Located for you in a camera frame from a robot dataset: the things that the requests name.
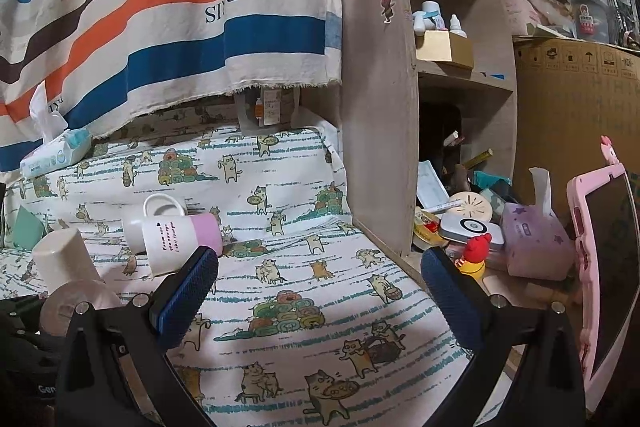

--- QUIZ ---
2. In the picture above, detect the white device with ring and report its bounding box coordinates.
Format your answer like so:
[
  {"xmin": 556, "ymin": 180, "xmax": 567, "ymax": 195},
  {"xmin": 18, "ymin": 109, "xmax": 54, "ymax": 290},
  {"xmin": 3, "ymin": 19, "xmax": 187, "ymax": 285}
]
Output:
[{"xmin": 439, "ymin": 213, "xmax": 506, "ymax": 253}]

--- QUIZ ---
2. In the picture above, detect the green paper piece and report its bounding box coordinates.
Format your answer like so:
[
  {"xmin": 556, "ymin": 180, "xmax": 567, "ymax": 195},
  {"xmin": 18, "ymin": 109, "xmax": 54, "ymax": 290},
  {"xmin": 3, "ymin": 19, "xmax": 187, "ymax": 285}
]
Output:
[{"xmin": 11, "ymin": 207, "xmax": 46, "ymax": 250}]

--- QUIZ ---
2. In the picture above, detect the clear packet with label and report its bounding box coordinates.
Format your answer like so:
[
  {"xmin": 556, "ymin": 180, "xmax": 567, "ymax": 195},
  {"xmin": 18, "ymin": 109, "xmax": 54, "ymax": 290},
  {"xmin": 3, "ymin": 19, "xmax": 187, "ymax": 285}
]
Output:
[{"xmin": 239, "ymin": 88, "xmax": 301, "ymax": 135}]

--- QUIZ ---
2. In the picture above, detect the red and yellow figurine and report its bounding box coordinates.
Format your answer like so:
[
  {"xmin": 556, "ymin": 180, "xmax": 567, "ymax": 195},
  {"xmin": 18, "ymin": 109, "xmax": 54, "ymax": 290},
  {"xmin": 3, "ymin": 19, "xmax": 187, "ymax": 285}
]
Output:
[{"xmin": 462, "ymin": 233, "xmax": 493, "ymax": 280}]

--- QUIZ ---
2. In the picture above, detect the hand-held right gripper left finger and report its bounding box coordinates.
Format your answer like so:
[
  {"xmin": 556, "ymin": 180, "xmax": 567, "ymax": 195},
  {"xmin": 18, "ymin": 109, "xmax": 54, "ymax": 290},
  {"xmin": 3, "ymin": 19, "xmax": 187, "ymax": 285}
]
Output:
[{"xmin": 55, "ymin": 246, "xmax": 220, "ymax": 427}]

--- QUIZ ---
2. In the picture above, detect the white paper packet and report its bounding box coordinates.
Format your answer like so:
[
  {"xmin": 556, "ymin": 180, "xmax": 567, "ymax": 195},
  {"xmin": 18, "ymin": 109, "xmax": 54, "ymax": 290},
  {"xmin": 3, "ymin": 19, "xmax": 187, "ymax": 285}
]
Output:
[{"xmin": 416, "ymin": 160, "xmax": 449, "ymax": 210}]

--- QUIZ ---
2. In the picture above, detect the yellow box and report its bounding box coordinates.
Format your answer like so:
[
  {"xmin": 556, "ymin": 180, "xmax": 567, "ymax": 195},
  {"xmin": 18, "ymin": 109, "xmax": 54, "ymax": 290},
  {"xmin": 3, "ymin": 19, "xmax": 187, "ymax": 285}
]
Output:
[{"xmin": 416, "ymin": 31, "xmax": 475, "ymax": 70}]

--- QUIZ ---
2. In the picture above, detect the white and blue bottle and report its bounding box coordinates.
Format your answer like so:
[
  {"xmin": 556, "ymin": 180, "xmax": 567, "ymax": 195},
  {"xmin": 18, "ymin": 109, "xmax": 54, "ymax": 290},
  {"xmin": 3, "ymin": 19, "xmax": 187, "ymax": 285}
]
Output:
[{"xmin": 412, "ymin": 1, "xmax": 448, "ymax": 35}]

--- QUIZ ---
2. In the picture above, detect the striped cloth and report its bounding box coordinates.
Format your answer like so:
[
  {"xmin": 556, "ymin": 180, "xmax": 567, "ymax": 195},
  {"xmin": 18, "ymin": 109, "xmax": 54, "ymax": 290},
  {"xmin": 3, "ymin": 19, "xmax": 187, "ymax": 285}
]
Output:
[{"xmin": 0, "ymin": 0, "xmax": 343, "ymax": 172}]

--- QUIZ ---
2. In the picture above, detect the pink tissue pack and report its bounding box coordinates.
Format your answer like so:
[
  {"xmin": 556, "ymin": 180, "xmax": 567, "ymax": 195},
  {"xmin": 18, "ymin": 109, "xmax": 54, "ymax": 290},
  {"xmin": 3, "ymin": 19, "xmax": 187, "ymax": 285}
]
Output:
[{"xmin": 501, "ymin": 167, "xmax": 576, "ymax": 280}]

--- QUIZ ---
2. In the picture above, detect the wooden shelf unit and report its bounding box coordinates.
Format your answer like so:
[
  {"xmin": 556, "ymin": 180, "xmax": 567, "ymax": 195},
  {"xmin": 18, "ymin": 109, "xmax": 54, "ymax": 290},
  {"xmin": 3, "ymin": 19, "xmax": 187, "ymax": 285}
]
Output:
[{"xmin": 300, "ymin": 0, "xmax": 518, "ymax": 258}]

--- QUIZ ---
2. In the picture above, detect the cat printed tablecloth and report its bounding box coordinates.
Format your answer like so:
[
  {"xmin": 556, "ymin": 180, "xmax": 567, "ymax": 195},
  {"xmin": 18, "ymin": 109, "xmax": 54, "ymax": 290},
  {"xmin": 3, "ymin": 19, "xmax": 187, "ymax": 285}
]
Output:
[{"xmin": 0, "ymin": 107, "xmax": 476, "ymax": 427}]

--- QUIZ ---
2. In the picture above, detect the grey plastic jar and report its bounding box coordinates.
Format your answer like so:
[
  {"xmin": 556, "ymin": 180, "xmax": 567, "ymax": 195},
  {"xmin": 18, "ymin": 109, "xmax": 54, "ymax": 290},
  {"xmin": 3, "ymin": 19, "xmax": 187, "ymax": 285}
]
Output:
[{"xmin": 565, "ymin": 0, "xmax": 611, "ymax": 40}]

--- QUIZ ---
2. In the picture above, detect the wet wipes pack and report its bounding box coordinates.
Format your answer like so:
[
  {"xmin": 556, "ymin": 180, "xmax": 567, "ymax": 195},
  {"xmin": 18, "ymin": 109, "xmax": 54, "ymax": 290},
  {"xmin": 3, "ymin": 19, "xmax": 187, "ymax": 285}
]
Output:
[{"xmin": 20, "ymin": 82, "xmax": 93, "ymax": 180}]

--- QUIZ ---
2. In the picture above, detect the round beige lid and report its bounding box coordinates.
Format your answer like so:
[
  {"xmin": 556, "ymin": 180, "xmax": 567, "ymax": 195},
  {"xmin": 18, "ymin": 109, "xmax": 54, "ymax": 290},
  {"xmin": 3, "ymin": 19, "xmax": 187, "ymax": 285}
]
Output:
[{"xmin": 446, "ymin": 191, "xmax": 494, "ymax": 220}]

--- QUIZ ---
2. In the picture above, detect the cream plastic cup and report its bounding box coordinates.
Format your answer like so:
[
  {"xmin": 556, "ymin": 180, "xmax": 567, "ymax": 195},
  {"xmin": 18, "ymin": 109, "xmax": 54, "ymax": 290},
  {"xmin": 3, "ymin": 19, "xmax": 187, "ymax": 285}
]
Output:
[{"xmin": 31, "ymin": 228, "xmax": 103, "ymax": 295}]

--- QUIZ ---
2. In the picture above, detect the tablet in pink case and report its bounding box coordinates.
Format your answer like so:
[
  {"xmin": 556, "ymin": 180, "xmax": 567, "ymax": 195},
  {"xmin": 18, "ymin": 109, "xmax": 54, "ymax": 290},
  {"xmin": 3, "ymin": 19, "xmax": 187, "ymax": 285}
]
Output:
[{"xmin": 566, "ymin": 136, "xmax": 640, "ymax": 413}]

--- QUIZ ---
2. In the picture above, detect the white and pink cup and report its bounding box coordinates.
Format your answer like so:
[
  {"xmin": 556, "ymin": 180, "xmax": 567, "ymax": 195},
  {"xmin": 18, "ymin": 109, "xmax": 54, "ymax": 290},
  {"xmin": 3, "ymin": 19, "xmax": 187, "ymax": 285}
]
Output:
[{"xmin": 121, "ymin": 194, "xmax": 224, "ymax": 278}]

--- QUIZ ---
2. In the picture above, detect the clear plastic container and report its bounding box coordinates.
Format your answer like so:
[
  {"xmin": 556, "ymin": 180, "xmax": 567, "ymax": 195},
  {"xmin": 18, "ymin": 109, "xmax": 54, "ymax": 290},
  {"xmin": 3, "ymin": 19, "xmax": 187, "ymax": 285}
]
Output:
[{"xmin": 605, "ymin": 0, "xmax": 640, "ymax": 45}]

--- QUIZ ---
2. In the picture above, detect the cardboard box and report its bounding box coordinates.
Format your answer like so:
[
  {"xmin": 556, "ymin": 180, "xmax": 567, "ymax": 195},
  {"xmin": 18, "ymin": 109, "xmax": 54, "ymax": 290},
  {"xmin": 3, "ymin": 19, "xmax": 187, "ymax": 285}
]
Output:
[{"xmin": 512, "ymin": 36, "xmax": 640, "ymax": 218}]

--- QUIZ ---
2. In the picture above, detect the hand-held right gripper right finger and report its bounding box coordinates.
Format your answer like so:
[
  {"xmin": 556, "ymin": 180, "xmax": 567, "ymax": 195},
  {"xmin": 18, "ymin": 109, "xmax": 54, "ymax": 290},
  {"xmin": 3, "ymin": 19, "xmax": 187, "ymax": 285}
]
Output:
[{"xmin": 421, "ymin": 249, "xmax": 586, "ymax": 427}]

